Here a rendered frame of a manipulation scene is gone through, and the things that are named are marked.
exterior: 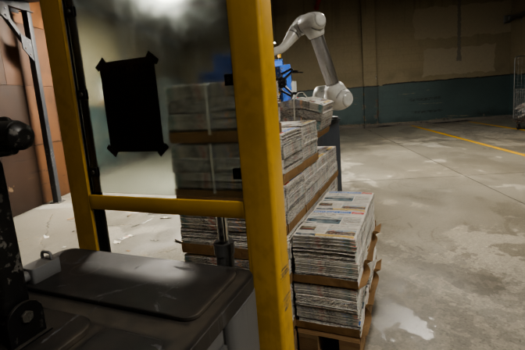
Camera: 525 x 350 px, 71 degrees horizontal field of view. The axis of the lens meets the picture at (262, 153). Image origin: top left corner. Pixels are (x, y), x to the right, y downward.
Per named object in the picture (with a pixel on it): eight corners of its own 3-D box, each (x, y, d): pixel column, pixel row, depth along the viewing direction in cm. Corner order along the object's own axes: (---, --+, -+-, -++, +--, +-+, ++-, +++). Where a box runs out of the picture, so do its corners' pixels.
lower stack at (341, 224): (377, 283, 232) (375, 191, 223) (362, 368, 162) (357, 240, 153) (330, 277, 243) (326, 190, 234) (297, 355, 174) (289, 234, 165)
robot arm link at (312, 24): (340, 105, 300) (359, 105, 281) (326, 113, 294) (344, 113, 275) (308, 12, 276) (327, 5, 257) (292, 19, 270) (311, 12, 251)
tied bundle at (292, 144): (305, 170, 188) (302, 126, 185) (286, 185, 162) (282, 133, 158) (240, 169, 204) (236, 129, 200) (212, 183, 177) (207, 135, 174)
